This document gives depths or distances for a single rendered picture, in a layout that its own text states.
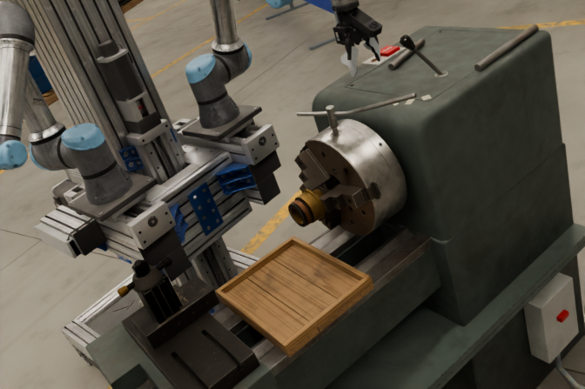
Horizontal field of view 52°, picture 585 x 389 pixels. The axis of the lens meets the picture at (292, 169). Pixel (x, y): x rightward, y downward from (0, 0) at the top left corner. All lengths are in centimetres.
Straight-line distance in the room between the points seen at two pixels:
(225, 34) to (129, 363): 114
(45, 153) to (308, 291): 93
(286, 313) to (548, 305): 92
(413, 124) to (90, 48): 110
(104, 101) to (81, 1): 33
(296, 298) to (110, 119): 92
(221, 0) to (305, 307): 107
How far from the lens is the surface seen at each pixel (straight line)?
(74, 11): 210
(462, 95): 167
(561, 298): 223
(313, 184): 167
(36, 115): 200
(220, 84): 217
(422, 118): 158
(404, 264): 174
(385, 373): 189
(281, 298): 171
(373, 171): 159
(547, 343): 226
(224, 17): 215
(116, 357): 174
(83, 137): 192
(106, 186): 196
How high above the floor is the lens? 193
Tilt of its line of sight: 27 degrees down
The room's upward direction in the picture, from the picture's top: 19 degrees counter-clockwise
